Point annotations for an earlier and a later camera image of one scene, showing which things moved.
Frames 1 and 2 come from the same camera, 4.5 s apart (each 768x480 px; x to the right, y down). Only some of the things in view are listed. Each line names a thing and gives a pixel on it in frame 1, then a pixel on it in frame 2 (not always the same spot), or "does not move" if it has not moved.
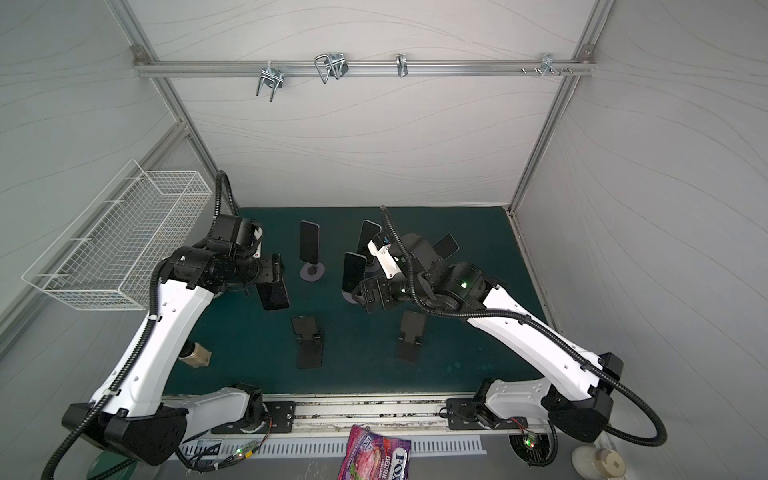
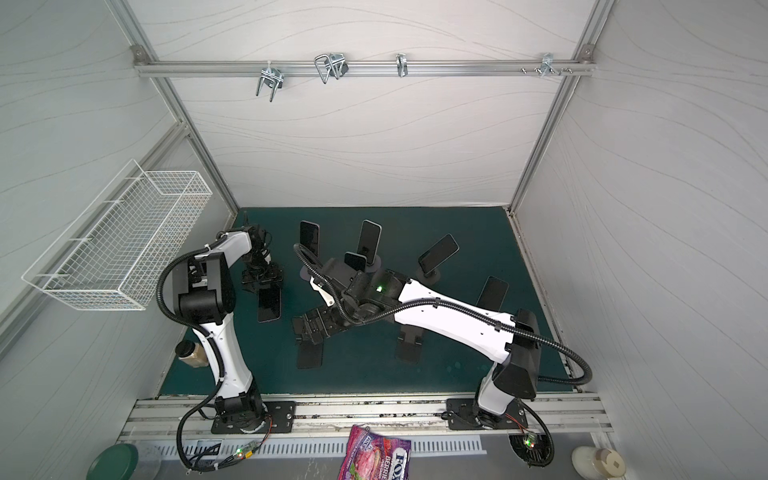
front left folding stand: (309, 342) does not move
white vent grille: (328, 447) does not move
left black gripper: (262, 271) does not move
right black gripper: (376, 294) → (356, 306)
